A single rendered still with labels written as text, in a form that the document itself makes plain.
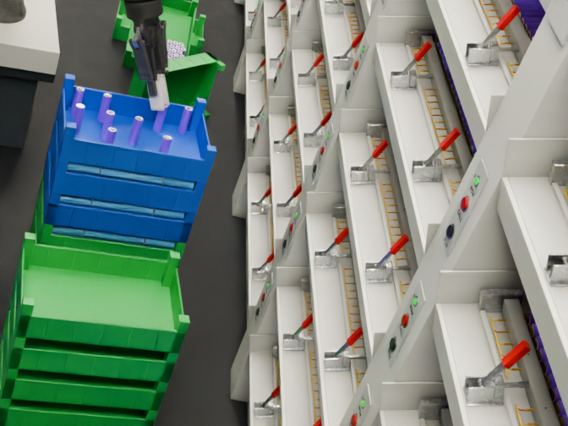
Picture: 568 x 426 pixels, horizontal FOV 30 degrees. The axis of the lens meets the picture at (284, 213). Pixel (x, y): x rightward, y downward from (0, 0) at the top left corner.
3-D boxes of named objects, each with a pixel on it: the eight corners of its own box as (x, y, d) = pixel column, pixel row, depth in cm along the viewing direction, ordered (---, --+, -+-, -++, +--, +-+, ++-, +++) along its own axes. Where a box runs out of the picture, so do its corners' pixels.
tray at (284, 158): (275, 274, 227) (275, 222, 219) (268, 128, 276) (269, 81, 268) (368, 273, 228) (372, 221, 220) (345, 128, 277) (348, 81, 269)
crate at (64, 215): (43, 224, 213) (51, 193, 209) (44, 166, 229) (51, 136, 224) (186, 243, 223) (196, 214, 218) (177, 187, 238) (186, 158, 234)
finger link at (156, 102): (160, 78, 216) (158, 79, 216) (165, 109, 219) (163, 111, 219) (147, 77, 217) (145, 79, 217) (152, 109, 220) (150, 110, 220)
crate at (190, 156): (58, 161, 204) (66, 127, 200) (57, 105, 220) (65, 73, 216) (206, 183, 214) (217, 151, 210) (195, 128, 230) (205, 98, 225)
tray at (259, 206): (248, 337, 238) (248, 291, 230) (247, 186, 287) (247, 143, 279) (338, 336, 239) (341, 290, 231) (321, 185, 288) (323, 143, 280)
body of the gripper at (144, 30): (134, -9, 215) (141, 34, 219) (116, 2, 208) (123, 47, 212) (167, -10, 212) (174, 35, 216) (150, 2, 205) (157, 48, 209)
